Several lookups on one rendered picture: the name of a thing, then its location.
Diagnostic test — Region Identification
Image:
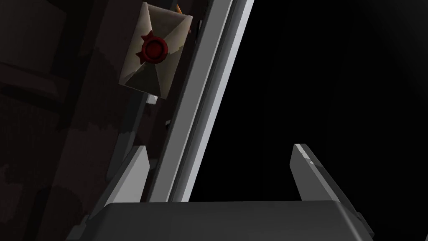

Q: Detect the grey door leaf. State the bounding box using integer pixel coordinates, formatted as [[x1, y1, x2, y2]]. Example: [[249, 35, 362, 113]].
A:
[[146, 0, 255, 203]]

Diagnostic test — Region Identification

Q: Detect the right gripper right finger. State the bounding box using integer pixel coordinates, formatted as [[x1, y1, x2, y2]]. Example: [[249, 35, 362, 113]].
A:
[[289, 144, 358, 214]]

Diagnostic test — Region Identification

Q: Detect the beige envelope with red seal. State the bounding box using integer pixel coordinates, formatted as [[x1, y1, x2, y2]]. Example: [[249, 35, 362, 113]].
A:
[[118, 1, 194, 100]]

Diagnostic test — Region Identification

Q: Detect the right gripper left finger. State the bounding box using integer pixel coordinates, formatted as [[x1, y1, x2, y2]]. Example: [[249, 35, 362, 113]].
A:
[[87, 145, 150, 221]]

